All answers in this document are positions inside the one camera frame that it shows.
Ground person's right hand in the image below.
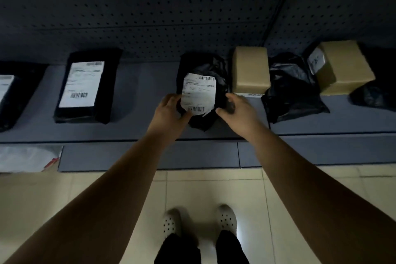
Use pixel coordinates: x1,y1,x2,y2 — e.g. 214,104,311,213
215,93,264,141

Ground person's left hand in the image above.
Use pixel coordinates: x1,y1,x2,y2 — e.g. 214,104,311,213
147,94,192,142

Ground black labelled parcel bag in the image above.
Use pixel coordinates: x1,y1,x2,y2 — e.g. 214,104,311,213
176,53,230,132

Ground person's right forearm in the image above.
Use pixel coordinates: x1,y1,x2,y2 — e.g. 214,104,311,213
238,124,396,264

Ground person's left forearm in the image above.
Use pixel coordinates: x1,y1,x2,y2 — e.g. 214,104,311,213
0,132,174,264

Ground plain brown cardboard box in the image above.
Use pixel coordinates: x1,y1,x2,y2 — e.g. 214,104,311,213
232,46,271,98

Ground grey metal shelf unit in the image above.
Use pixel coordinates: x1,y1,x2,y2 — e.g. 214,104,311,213
0,61,396,173

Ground crumpled black plastic parcel bag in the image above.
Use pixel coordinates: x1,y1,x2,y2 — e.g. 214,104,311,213
260,52,330,124

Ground person's left white perforated shoe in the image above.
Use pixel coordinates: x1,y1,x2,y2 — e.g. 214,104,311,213
162,209,182,238

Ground person's white perforated shoe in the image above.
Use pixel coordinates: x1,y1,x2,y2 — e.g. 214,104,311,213
162,209,182,238
216,205,238,237

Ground flat black labelled parcel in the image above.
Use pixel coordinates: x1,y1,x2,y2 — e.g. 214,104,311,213
53,48,123,125

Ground person's right white perforated shoe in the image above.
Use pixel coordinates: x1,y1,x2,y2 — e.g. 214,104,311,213
216,205,238,237

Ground dark perforated shelf back panel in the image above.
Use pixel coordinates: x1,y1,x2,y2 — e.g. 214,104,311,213
0,0,396,65

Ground brown cardboard box white label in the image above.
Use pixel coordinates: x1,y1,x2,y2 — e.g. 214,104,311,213
308,40,376,97

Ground person's black trousers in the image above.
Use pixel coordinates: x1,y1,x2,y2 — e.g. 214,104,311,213
154,230,250,264

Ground shiny black plastic bag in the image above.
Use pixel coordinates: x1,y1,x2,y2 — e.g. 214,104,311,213
350,45,396,113

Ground white plastic mailer parcel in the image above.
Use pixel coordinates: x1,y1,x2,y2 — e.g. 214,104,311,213
0,145,64,173

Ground black parcel with white label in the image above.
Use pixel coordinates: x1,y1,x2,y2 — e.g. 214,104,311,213
0,61,47,133

